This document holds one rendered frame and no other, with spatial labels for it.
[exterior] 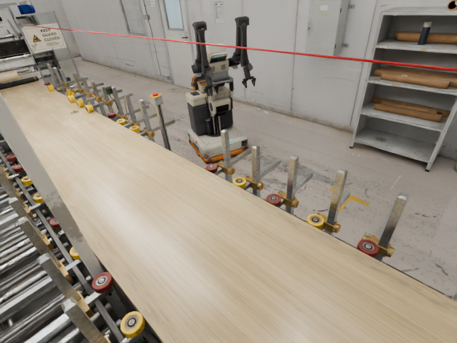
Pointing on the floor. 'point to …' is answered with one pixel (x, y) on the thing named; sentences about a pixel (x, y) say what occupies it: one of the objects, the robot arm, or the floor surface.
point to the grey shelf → (394, 88)
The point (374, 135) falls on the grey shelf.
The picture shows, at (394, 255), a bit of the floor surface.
